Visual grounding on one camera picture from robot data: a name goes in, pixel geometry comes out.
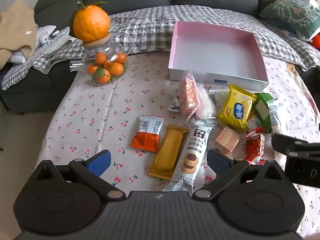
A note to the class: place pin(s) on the yellow snack packet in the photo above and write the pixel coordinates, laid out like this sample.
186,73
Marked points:
236,108

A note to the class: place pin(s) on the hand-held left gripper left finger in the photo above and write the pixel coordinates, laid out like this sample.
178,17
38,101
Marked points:
98,163

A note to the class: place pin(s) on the silver cracker snack packet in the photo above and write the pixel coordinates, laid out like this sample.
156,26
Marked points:
253,124

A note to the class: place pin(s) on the beige knitted cloth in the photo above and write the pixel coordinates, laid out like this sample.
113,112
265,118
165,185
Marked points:
17,30

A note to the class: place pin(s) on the cherry print tablecloth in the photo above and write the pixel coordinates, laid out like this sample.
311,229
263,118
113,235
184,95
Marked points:
100,120

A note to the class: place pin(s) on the white plush toy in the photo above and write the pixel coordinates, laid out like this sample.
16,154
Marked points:
303,36

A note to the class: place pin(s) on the pile of papers and bags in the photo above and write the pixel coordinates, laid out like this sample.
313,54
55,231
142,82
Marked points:
55,40

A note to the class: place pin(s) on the orange plush toy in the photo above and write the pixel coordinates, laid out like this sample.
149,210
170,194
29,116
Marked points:
316,42

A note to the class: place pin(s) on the large orange with leaves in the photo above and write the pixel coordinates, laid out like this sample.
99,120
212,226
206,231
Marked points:
91,22

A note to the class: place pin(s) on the pale translucent snack packet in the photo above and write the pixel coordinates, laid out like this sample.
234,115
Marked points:
220,98

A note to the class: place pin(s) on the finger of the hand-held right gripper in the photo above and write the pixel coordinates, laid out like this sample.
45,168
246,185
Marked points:
290,145

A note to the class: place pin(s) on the green coral print cushion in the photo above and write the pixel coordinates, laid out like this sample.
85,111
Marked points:
290,12

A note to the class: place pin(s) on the long white cookie packet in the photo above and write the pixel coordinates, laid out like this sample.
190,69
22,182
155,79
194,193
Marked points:
192,155

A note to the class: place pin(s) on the clear pink wafer packet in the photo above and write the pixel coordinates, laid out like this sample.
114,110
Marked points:
226,140

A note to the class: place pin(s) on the orange and white snack packet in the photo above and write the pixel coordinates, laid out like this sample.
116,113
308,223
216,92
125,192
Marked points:
147,135

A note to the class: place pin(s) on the pink nougat snack packet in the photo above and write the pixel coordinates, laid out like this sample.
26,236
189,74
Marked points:
188,92

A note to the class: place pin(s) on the small blue white candy packet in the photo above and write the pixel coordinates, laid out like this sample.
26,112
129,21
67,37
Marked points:
174,106

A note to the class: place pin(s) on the grey checked blanket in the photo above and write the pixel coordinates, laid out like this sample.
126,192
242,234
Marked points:
150,27

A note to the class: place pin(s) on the glass teapot with wooden lid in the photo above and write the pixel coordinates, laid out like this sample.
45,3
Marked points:
110,52

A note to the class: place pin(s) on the pink cardboard box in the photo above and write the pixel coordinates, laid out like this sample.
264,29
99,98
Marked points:
215,52

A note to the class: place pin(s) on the printed table cover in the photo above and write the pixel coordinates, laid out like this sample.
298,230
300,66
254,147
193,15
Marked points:
297,80

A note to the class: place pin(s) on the pile of small tangerines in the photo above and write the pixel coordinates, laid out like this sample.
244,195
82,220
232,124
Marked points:
110,67

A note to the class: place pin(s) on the gold wafer snack packet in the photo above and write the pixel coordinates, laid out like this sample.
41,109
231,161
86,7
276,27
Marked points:
167,152

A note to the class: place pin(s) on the green snack packet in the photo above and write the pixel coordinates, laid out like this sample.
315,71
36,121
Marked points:
262,110

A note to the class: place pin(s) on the red candy packet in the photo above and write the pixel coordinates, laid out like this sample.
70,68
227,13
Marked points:
255,146

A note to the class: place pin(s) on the clear rice cracker packet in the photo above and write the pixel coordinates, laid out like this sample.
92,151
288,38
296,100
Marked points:
206,102

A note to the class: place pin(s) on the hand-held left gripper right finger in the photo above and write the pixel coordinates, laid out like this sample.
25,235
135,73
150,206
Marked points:
218,163

